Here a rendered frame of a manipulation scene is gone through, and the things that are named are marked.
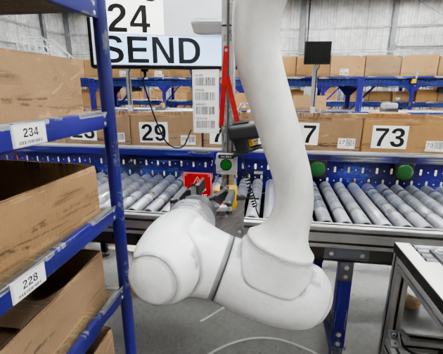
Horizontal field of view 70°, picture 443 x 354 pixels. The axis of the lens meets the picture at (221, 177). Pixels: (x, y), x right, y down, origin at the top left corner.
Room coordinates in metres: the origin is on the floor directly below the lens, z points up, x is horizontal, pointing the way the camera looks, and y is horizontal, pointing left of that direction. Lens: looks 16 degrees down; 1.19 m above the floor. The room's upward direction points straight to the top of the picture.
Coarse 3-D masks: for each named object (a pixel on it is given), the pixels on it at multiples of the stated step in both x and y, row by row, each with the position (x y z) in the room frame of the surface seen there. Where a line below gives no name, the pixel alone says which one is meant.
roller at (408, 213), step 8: (384, 192) 1.35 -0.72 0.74; (392, 192) 1.31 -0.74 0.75; (392, 200) 1.24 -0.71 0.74; (400, 200) 1.21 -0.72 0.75; (400, 208) 1.16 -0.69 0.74; (408, 208) 1.13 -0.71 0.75; (408, 216) 1.08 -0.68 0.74; (416, 216) 1.05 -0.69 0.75; (416, 224) 1.01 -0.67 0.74; (424, 224) 0.98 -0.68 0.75
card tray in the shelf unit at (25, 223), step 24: (0, 168) 0.67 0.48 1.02; (24, 168) 0.66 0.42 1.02; (48, 168) 0.64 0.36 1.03; (72, 168) 0.63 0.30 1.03; (0, 192) 0.67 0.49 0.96; (24, 192) 0.44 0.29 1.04; (48, 192) 0.49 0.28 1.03; (72, 192) 0.54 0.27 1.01; (96, 192) 0.61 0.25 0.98; (0, 216) 0.40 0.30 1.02; (24, 216) 0.44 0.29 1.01; (48, 216) 0.48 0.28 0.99; (72, 216) 0.54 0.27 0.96; (0, 240) 0.39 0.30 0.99; (24, 240) 0.43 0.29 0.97; (48, 240) 0.47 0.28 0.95; (0, 264) 0.39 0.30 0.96
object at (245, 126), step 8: (248, 120) 1.01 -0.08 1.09; (232, 128) 0.96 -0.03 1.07; (240, 128) 0.96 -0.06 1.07; (248, 128) 0.95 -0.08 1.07; (232, 136) 0.96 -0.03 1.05; (240, 136) 0.96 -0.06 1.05; (248, 136) 0.96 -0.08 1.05; (256, 136) 0.95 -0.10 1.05; (240, 144) 0.97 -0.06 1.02; (248, 144) 0.98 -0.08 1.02; (240, 152) 0.97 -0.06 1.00; (248, 152) 0.97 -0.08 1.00
